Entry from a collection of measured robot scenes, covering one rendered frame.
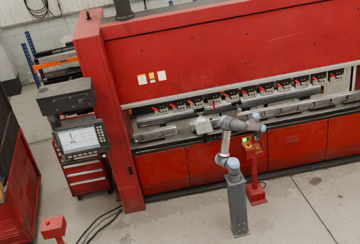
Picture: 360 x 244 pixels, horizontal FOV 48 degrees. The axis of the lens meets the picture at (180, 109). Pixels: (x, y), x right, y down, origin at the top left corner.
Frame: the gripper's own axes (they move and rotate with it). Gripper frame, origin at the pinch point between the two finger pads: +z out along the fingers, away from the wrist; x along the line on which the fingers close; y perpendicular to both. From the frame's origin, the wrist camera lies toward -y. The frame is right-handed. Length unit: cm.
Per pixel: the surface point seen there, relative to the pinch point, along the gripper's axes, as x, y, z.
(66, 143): 192, -5, -61
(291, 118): -49, 20, -1
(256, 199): 8, -15, 79
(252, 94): -9, 36, -35
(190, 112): 59, 66, -8
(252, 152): 7.7, -6.5, 9.4
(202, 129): 54, 23, -14
